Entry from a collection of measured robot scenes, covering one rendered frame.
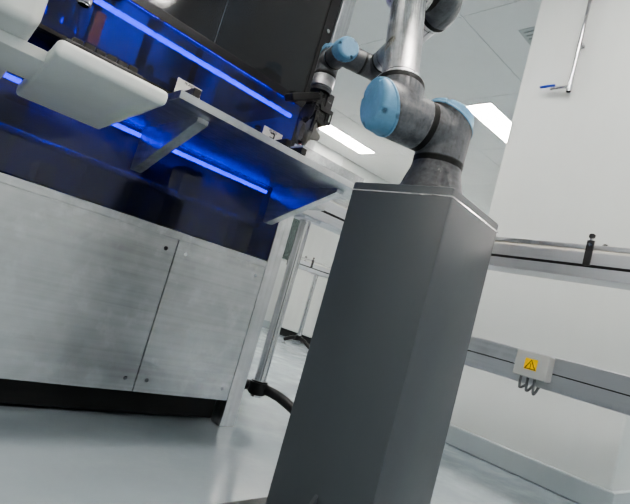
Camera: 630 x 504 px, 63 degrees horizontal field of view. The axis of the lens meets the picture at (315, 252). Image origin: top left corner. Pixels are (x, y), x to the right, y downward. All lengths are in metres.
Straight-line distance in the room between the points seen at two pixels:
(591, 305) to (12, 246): 2.28
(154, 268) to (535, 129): 2.18
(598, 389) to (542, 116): 1.62
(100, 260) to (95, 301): 0.12
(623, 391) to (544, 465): 0.81
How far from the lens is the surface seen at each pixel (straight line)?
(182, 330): 1.73
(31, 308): 1.57
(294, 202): 1.73
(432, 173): 1.16
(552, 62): 3.25
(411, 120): 1.15
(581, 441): 2.61
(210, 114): 1.28
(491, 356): 2.12
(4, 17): 1.03
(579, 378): 1.99
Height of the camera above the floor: 0.49
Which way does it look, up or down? 6 degrees up
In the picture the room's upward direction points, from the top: 16 degrees clockwise
